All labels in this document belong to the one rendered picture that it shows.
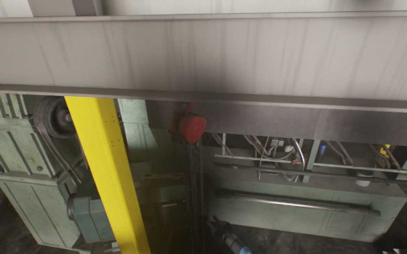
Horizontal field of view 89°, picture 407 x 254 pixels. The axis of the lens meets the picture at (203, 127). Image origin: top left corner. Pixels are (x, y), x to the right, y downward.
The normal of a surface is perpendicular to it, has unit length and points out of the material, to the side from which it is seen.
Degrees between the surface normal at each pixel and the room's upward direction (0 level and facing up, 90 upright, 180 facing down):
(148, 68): 90
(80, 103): 90
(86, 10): 90
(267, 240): 0
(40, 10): 90
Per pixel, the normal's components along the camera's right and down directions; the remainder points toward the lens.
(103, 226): 0.18, 0.48
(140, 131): -0.17, 0.48
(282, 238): -0.02, -0.88
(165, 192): 0.11, -0.28
